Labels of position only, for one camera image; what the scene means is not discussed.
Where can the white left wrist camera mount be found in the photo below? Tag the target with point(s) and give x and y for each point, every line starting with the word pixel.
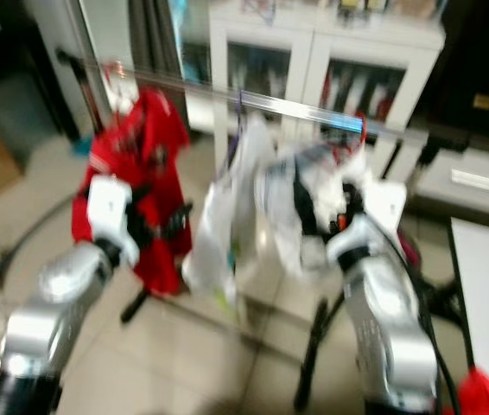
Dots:
pixel 111 212

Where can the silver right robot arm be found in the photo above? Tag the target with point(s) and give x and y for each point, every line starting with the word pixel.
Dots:
pixel 383 320

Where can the white glass door cabinet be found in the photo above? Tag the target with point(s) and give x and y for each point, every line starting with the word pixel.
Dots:
pixel 314 47

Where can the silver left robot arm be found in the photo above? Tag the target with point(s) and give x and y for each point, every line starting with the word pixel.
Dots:
pixel 46 311

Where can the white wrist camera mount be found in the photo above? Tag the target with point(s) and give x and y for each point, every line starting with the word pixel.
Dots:
pixel 111 212
pixel 387 203

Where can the metal clothes rack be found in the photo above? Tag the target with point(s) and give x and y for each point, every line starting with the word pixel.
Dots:
pixel 288 105

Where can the white grey garment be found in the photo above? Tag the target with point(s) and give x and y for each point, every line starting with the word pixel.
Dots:
pixel 283 190

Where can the white thin garment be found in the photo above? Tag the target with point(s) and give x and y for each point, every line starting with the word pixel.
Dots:
pixel 223 207

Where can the purple hanger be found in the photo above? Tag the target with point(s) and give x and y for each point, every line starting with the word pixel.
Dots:
pixel 238 108

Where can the black cabinet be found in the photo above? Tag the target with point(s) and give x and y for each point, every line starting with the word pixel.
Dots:
pixel 478 60

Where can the red garment white trim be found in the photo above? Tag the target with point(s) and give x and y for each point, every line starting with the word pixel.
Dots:
pixel 149 130

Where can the grey drawer unit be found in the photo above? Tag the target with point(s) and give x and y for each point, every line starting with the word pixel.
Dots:
pixel 478 186

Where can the dark grey curtain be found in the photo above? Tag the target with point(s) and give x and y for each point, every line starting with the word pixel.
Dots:
pixel 154 35

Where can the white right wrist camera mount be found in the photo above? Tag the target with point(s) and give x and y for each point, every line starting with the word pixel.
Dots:
pixel 387 203

